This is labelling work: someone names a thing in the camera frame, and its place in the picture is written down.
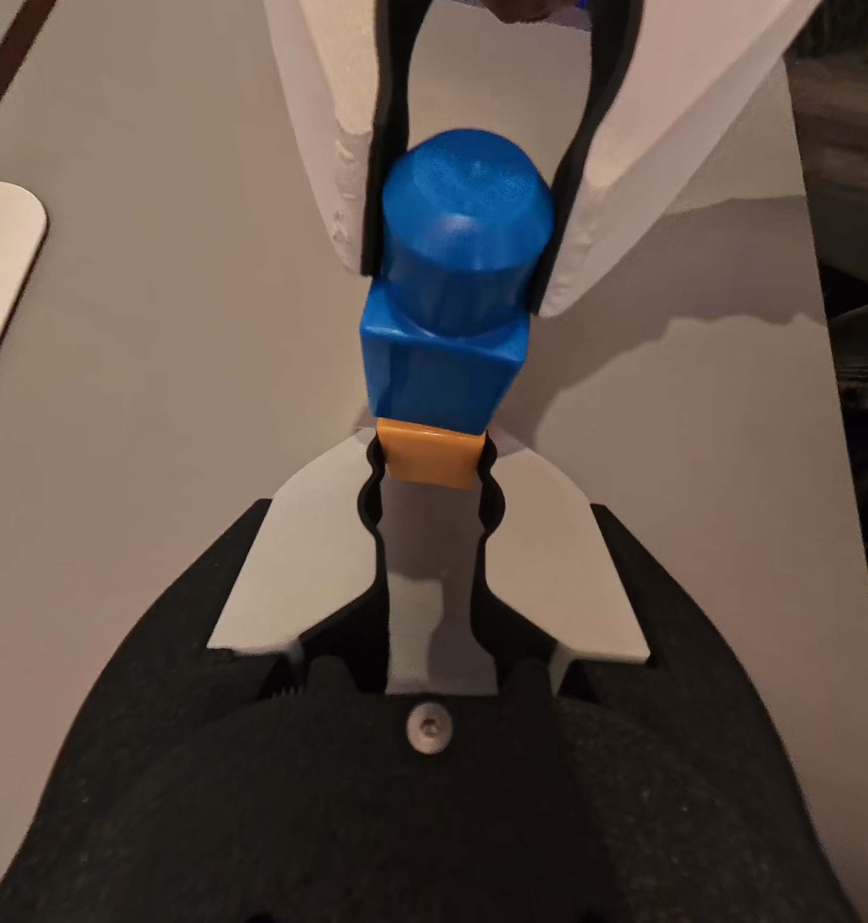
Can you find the blue toy block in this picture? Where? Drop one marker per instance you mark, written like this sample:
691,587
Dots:
448,360

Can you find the white and wood document stand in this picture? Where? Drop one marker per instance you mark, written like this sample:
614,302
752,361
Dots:
1,252

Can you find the yellow toy block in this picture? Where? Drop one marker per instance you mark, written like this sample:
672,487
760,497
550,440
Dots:
427,454

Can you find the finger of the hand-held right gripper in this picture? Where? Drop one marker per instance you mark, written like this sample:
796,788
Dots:
326,86
679,94

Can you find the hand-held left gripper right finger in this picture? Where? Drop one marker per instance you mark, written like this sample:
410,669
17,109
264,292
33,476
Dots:
556,570

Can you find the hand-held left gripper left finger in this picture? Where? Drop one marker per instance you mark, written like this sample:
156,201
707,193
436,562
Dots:
311,570

